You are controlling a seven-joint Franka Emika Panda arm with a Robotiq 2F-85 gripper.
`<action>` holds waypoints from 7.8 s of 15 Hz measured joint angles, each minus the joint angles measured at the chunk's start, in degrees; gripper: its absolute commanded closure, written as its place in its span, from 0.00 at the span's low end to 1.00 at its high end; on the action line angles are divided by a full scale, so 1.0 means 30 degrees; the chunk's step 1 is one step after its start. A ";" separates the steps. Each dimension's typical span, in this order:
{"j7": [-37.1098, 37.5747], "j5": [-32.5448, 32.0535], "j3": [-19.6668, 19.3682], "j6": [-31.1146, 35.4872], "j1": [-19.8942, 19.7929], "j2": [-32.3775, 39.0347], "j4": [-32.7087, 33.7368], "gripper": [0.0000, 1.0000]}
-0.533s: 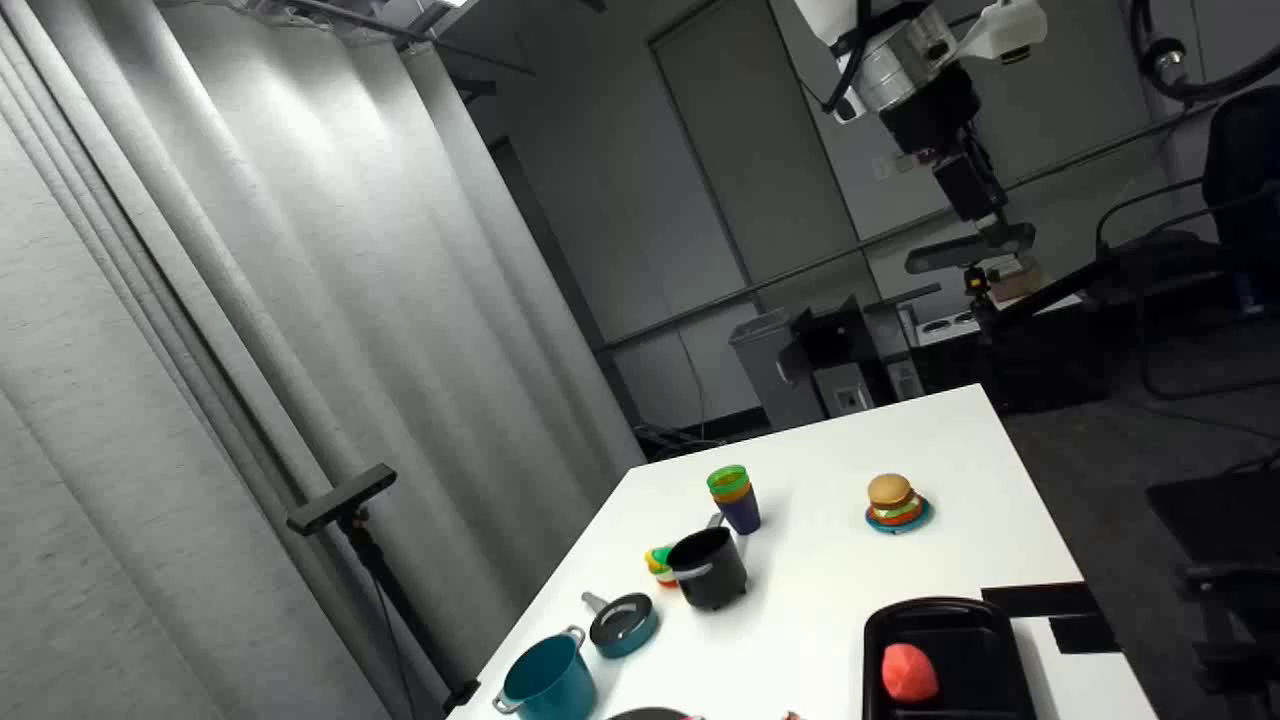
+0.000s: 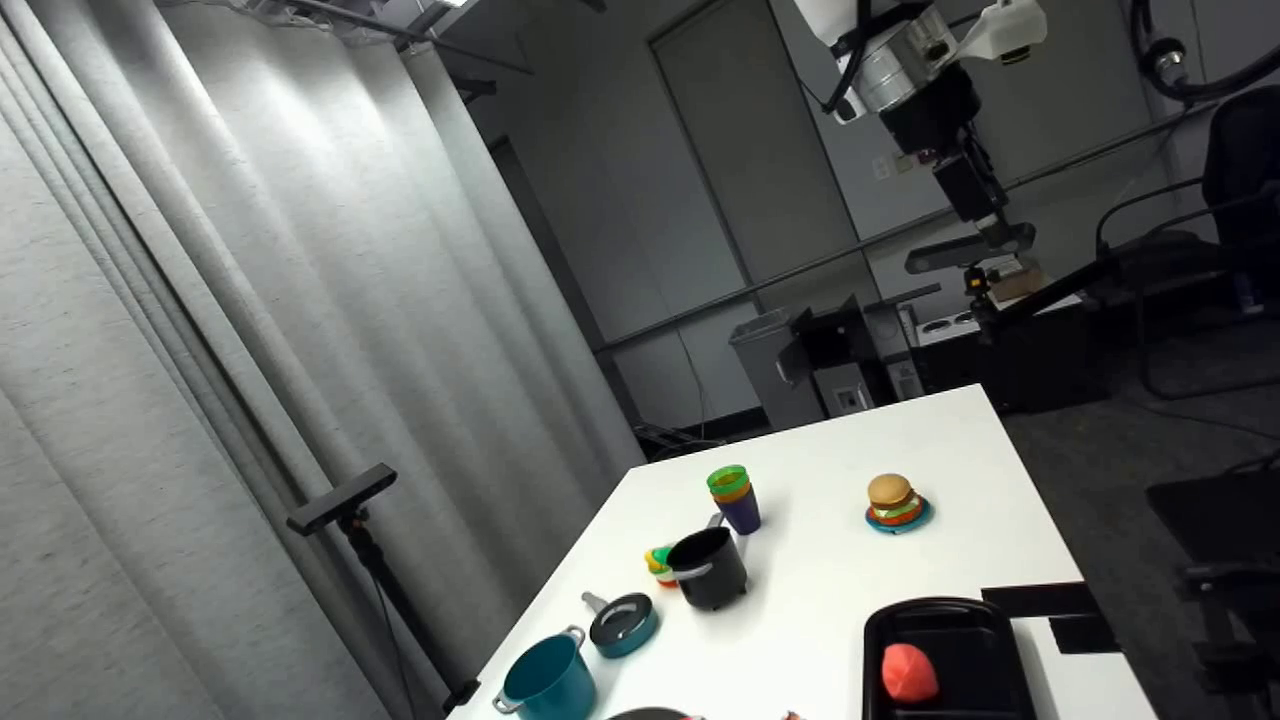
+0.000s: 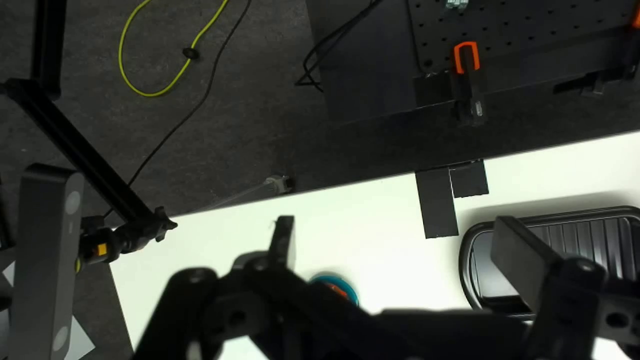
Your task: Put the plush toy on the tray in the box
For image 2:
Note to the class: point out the green yellow toy pieces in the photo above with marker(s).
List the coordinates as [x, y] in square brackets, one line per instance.
[661, 560]

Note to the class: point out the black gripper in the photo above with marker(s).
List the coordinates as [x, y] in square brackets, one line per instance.
[936, 116]

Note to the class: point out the large black table bracket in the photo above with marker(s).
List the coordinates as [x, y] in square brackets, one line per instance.
[1061, 619]

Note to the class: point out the grey cabinet with monitor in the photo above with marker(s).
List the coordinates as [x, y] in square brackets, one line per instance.
[785, 364]

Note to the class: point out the teal toy saucepan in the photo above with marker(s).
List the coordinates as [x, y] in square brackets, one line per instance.
[625, 626]

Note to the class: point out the black toy cooking pot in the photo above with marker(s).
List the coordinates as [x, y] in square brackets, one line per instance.
[711, 572]

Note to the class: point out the black metal stand frame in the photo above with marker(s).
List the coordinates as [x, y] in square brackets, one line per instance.
[1223, 533]

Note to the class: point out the grey toy plate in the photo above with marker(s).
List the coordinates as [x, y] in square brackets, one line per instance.
[651, 715]

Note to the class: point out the teal toy kettle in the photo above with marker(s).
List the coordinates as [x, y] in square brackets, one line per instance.
[551, 683]

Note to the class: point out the red strawberry plush toy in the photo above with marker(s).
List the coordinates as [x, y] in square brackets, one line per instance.
[911, 675]

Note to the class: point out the grey curtain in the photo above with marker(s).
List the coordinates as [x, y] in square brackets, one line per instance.
[203, 333]

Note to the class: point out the black camera tripod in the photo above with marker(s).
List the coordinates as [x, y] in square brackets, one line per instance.
[346, 497]

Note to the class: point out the dark background desk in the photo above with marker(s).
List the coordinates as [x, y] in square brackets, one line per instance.
[1026, 346]

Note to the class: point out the small teal toy plate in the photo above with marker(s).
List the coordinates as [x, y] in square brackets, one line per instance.
[901, 527]

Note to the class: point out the black office chair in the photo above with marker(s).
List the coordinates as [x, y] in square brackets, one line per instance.
[1235, 226]

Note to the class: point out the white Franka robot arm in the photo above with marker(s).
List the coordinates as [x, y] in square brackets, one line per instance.
[853, 43]

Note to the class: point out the toy burger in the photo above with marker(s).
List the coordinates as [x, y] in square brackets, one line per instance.
[895, 497]

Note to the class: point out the black plastic tray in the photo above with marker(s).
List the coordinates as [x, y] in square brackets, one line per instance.
[967, 641]

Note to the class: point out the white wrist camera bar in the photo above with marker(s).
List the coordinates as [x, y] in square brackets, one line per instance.
[1003, 28]

